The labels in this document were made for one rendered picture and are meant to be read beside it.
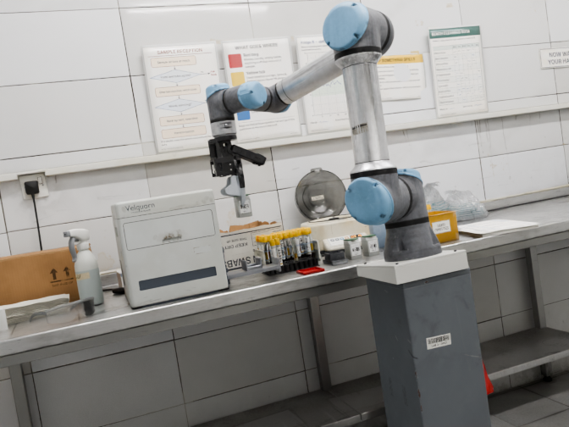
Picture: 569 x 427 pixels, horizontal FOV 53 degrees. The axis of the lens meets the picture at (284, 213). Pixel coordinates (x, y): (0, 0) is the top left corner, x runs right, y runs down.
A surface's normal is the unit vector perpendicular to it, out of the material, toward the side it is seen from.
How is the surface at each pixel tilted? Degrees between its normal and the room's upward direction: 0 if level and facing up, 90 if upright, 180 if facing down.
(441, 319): 90
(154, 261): 90
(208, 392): 90
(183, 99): 93
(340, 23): 80
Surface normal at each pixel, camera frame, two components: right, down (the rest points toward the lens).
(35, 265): 0.24, -0.04
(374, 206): -0.58, 0.22
